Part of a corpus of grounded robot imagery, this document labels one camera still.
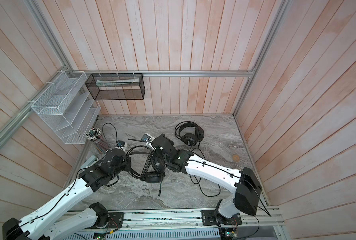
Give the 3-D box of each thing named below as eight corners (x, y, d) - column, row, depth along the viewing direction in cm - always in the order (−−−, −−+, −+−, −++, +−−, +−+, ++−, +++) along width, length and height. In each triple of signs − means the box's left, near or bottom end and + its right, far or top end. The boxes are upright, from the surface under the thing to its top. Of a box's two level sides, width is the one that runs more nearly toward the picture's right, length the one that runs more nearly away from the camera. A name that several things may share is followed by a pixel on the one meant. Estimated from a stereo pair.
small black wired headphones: (186, 154, 100) (187, 147, 93) (173, 129, 114) (172, 121, 107) (207, 146, 104) (209, 139, 97) (191, 123, 118) (192, 115, 111)
